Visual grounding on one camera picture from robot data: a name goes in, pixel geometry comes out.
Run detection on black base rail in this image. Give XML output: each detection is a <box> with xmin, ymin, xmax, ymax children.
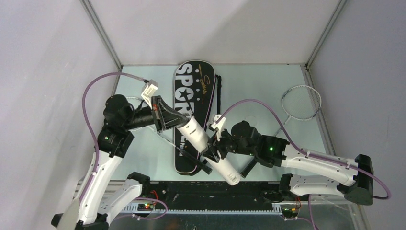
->
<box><xmin>122</xmin><ymin>181</ymin><xmax>313</xmax><ymax>211</ymax></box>

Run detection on white slotted cable duct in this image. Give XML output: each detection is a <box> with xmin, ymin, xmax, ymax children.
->
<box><xmin>120</xmin><ymin>203</ymin><xmax>282</xmax><ymax>215</ymax></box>

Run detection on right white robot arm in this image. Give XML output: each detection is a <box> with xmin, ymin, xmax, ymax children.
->
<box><xmin>202</xmin><ymin>121</ymin><xmax>373</xmax><ymax>206</ymax></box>

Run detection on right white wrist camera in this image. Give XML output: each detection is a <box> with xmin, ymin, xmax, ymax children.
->
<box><xmin>209</xmin><ymin>114</ymin><xmax>226</xmax><ymax>132</ymax></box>

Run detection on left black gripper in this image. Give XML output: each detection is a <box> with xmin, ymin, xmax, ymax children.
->
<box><xmin>123</xmin><ymin>95</ymin><xmax>189</xmax><ymax>133</ymax></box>

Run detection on white shuttlecock tube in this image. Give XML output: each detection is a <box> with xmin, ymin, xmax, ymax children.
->
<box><xmin>177</xmin><ymin>115</ymin><xmax>241</xmax><ymax>186</ymax></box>

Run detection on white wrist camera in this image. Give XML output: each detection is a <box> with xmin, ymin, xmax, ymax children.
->
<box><xmin>141</xmin><ymin>80</ymin><xmax>158</xmax><ymax>108</ymax></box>
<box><xmin>209</xmin><ymin>114</ymin><xmax>226</xmax><ymax>132</ymax></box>

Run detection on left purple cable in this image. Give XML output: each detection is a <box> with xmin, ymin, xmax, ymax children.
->
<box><xmin>78</xmin><ymin>72</ymin><xmax>150</xmax><ymax>204</ymax></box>

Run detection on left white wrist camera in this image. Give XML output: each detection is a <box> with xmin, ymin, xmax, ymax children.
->
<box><xmin>141</xmin><ymin>80</ymin><xmax>158</xmax><ymax>108</ymax></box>

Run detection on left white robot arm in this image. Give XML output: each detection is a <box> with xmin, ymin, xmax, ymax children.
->
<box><xmin>51</xmin><ymin>94</ymin><xmax>190</xmax><ymax>230</ymax></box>

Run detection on badminton racket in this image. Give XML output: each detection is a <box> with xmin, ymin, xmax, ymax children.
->
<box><xmin>125</xmin><ymin>96</ymin><xmax>213</xmax><ymax>175</ymax></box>
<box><xmin>281</xmin><ymin>85</ymin><xmax>322</xmax><ymax>127</ymax></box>

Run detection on clear plastic tube lid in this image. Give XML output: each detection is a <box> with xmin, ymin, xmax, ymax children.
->
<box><xmin>244</xmin><ymin>115</ymin><xmax>258</xmax><ymax>127</ymax></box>

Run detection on black sport racket bag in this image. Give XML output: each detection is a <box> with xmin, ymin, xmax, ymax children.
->
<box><xmin>173</xmin><ymin>60</ymin><xmax>222</xmax><ymax>176</ymax></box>

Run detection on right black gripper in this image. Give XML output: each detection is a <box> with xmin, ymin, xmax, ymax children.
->
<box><xmin>201</xmin><ymin>126</ymin><xmax>255</xmax><ymax>163</ymax></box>

